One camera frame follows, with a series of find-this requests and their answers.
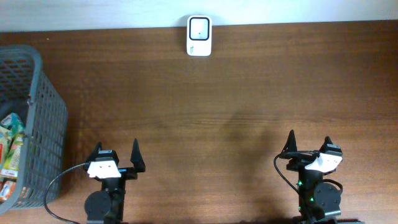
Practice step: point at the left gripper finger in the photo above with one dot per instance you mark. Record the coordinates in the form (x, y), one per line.
(95, 152)
(136, 158)

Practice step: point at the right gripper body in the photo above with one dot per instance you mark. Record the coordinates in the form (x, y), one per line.
(298, 160)

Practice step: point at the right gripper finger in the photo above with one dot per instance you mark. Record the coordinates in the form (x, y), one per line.
(291, 145)
(327, 145)

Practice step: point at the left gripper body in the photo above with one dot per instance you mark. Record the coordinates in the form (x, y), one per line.
(127, 173)

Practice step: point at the green juice carton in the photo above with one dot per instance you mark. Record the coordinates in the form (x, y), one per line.
(11, 165)

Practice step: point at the teal tissue pack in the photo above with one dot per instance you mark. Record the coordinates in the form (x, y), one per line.
(13, 123)

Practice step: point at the orange tissue pack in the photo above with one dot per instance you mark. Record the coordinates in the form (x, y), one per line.
(7, 190)

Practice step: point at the yellow snack bag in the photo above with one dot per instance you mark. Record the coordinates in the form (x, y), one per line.
(6, 139)

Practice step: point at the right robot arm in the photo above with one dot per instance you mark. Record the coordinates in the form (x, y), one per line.
(318, 198)

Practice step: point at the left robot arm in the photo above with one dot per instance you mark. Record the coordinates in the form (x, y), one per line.
(107, 204)

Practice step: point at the white barcode scanner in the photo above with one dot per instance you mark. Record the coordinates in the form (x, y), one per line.
(199, 36)

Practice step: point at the grey plastic mesh basket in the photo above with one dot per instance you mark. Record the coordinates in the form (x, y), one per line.
(26, 91)

